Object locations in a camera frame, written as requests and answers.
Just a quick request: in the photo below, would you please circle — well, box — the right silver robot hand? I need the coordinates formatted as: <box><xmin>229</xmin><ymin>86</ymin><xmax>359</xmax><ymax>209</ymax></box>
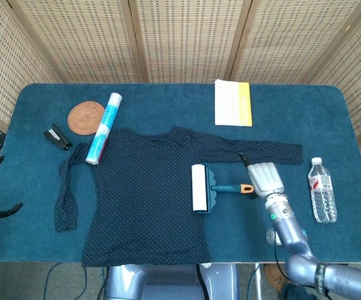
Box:
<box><xmin>238</xmin><ymin>153</ymin><xmax>285</xmax><ymax>200</ymax></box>

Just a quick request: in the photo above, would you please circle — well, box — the teal lint roller orange tip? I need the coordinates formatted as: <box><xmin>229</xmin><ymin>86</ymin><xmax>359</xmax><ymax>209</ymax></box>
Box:
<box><xmin>191</xmin><ymin>162</ymin><xmax>255</xmax><ymax>216</ymax></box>

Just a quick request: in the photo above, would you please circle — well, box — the dark blue dotted shirt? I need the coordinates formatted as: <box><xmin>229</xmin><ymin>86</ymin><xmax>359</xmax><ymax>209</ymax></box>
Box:
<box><xmin>53</xmin><ymin>126</ymin><xmax>304</xmax><ymax>268</ymax></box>

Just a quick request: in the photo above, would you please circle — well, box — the blue carpet table cover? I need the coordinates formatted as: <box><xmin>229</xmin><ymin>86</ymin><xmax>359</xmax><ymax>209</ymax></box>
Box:
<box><xmin>0</xmin><ymin>82</ymin><xmax>361</xmax><ymax>264</ymax></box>

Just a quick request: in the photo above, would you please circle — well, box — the clear plastic bottle lying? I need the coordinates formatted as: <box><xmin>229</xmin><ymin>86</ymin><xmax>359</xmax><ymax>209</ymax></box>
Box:
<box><xmin>265</xmin><ymin>227</ymin><xmax>283</xmax><ymax>246</ymax></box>

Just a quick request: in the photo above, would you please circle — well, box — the clear water bottle white cap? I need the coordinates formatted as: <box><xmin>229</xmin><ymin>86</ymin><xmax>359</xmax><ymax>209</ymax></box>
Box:
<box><xmin>307</xmin><ymin>157</ymin><xmax>338</xmax><ymax>224</ymax></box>

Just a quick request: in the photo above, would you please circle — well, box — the white yellow booklet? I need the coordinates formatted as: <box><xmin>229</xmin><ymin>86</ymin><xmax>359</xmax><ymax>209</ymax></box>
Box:
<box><xmin>214</xmin><ymin>79</ymin><xmax>253</xmax><ymax>128</ymax></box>

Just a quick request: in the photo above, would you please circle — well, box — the black stapler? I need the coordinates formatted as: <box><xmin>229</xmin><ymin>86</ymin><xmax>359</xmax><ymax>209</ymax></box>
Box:
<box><xmin>43</xmin><ymin>122</ymin><xmax>74</xmax><ymax>152</ymax></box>

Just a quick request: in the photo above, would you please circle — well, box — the brown shoe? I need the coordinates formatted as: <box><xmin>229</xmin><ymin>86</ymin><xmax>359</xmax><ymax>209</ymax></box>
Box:
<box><xmin>264</xmin><ymin>264</ymin><xmax>290</xmax><ymax>296</ymax></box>

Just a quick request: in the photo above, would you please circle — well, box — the round woven brown coaster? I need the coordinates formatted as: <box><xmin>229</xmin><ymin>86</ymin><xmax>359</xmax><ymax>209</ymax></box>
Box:
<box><xmin>67</xmin><ymin>100</ymin><xmax>106</xmax><ymax>136</ymax></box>

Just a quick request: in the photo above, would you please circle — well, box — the blue white wrapped roll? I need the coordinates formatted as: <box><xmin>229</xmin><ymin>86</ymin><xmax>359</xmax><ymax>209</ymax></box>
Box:
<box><xmin>85</xmin><ymin>92</ymin><xmax>124</xmax><ymax>166</ymax></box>

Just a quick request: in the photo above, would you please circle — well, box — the blue-grey robot torso base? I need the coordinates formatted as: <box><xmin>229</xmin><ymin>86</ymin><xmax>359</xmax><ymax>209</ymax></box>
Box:
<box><xmin>104</xmin><ymin>263</ymin><xmax>241</xmax><ymax>300</ymax></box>

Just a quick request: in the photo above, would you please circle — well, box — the woven bamboo folding screen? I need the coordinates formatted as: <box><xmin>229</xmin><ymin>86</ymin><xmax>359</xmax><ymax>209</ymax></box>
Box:
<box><xmin>0</xmin><ymin>0</ymin><xmax>361</xmax><ymax>207</ymax></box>

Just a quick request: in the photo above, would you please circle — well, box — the blue floor cable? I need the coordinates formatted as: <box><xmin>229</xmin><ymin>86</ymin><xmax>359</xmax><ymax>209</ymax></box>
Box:
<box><xmin>42</xmin><ymin>262</ymin><xmax>88</xmax><ymax>300</ymax></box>

